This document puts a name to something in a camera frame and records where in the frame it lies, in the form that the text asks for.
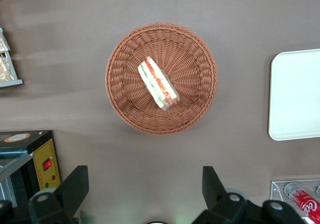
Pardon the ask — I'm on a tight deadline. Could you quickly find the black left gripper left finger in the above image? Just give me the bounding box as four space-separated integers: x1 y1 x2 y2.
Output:
28 165 90 224

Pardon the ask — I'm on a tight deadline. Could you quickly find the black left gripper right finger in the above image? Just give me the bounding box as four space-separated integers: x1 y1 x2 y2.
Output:
201 166 249 224

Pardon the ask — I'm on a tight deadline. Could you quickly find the triangular sandwich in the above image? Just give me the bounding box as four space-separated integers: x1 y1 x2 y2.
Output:
137 56 181 111

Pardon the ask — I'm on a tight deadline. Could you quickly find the cream plastic tray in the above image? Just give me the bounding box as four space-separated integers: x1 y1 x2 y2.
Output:
268 48 320 142

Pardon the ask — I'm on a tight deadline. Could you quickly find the brown wicker basket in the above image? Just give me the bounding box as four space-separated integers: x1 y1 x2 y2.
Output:
104 21 219 136

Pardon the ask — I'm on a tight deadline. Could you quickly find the clear acrylic bottle rack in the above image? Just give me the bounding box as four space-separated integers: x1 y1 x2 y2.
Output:
269 178 320 224

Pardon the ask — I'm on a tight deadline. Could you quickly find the red cola bottle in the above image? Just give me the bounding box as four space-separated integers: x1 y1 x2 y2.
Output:
284 182 320 224

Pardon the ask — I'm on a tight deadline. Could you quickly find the grey metal rack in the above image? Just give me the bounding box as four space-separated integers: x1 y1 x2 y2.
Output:
0 26 24 88

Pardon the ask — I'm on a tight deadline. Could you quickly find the clear snack packet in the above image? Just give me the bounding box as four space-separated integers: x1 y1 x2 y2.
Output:
0 55 16 82

